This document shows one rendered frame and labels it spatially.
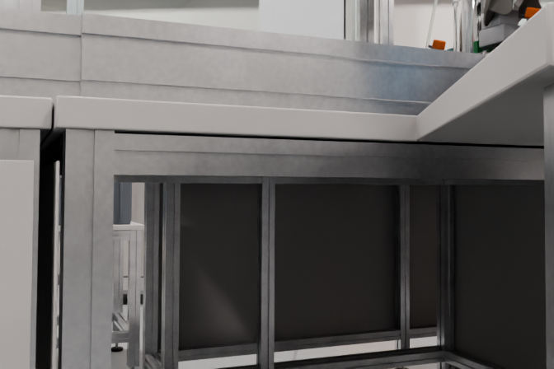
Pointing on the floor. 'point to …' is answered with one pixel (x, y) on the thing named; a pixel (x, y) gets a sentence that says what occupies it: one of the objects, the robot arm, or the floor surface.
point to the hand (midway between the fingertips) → (499, 18)
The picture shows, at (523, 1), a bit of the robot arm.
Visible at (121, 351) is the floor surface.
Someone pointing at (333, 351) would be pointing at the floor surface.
